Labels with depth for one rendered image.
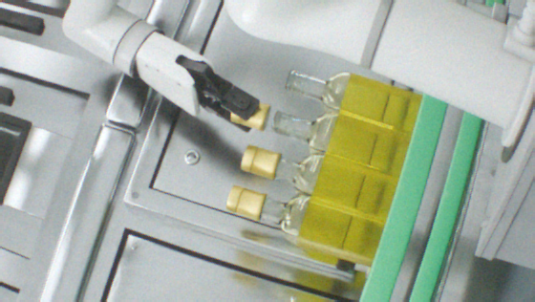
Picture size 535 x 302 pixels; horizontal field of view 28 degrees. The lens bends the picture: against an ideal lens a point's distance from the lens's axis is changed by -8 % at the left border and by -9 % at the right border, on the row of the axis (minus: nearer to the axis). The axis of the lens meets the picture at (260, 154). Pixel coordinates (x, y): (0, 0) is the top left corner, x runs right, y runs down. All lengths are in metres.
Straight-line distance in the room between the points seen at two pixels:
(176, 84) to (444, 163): 0.37
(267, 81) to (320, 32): 0.62
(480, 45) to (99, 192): 0.75
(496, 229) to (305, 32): 0.25
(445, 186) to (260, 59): 0.44
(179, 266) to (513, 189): 0.74
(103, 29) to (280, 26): 0.52
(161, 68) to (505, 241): 0.62
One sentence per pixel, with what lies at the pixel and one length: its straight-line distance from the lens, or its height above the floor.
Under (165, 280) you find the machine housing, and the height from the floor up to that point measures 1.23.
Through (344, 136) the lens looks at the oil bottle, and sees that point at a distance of 1.44.
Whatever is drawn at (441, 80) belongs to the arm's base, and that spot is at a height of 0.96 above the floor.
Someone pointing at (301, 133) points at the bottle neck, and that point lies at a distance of 1.45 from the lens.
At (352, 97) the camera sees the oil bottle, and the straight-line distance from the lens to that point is 1.45.
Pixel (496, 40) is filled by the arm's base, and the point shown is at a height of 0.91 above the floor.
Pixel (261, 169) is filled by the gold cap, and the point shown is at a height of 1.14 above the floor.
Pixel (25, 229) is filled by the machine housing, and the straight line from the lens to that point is 1.64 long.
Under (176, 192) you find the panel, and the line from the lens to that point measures 1.58.
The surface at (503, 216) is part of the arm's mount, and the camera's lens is 0.97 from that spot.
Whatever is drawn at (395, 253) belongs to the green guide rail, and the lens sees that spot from 1.28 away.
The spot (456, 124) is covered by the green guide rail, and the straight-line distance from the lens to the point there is 1.34.
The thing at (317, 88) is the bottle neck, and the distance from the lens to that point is 1.47.
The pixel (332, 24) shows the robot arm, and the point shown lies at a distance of 1.01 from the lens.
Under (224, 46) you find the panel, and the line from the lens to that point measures 1.65.
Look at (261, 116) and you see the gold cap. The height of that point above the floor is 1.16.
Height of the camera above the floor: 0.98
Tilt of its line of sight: 7 degrees up
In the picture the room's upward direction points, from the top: 73 degrees counter-clockwise
